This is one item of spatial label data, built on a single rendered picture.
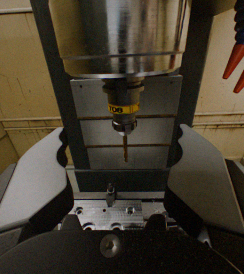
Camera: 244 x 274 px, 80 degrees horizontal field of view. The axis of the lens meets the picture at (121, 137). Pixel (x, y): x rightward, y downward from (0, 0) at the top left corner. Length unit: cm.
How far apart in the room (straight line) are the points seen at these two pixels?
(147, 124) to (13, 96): 101
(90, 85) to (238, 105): 107
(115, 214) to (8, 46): 115
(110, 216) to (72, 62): 53
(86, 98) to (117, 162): 40
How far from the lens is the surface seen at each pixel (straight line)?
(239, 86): 23
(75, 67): 18
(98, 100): 69
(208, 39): 77
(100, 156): 85
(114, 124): 24
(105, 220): 61
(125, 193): 78
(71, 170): 146
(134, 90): 21
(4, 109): 145
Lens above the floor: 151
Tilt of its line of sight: 30 degrees down
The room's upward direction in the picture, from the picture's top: 3 degrees counter-clockwise
